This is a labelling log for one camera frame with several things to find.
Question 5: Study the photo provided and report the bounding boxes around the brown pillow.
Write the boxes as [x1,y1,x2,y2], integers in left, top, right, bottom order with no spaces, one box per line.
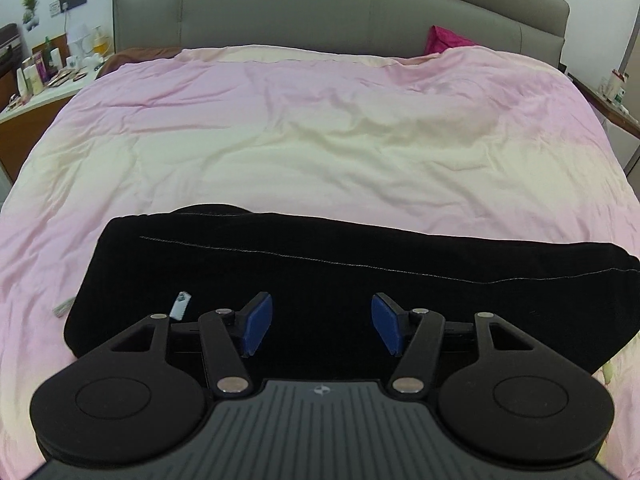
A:
[95,46,184,79]

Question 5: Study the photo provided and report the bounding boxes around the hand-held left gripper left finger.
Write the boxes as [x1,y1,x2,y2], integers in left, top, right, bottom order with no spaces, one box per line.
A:
[106,291,275,399]

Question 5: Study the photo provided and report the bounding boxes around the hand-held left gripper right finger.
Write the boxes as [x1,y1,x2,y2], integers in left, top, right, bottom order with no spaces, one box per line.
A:
[370,291,540,399]

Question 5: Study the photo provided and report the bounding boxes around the group of cosmetic bottles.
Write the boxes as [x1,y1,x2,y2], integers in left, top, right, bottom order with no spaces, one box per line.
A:
[15,35,63,107]

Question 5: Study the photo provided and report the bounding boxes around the black pants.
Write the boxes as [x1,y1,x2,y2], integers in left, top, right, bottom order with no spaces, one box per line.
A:
[62,203,640,378]

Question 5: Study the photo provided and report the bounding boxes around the pink blanket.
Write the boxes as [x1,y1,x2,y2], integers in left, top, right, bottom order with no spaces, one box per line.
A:
[0,45,640,480]

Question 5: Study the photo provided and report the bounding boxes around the magenta pillow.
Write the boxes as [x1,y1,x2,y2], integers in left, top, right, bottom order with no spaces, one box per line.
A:
[424,25,482,56]

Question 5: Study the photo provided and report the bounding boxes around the brown-topped white nightstand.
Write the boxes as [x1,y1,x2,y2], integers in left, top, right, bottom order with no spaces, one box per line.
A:
[566,72,640,178]

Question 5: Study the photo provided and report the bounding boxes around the white-topped wooden nightstand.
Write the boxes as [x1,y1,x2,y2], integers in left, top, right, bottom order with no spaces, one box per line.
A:
[0,66,101,183]

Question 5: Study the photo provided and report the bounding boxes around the grey padded headboard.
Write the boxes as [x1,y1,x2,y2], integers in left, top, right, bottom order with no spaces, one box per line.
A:
[112,0,571,69]

